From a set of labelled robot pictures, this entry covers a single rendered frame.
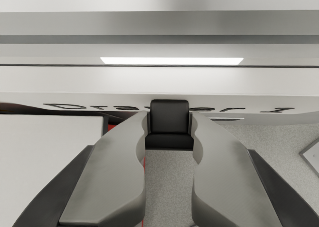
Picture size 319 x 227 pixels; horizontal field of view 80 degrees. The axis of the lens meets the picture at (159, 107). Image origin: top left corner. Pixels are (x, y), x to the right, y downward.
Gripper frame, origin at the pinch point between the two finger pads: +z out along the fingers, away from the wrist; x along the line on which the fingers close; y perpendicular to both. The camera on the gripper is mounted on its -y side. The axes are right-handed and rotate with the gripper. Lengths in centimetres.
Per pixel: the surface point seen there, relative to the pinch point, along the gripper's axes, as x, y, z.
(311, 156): 71, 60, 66
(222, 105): 4.5, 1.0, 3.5
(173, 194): 3, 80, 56
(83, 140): -12.7, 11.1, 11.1
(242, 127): 39, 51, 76
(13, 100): -13.1, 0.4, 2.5
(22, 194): -21.2, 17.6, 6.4
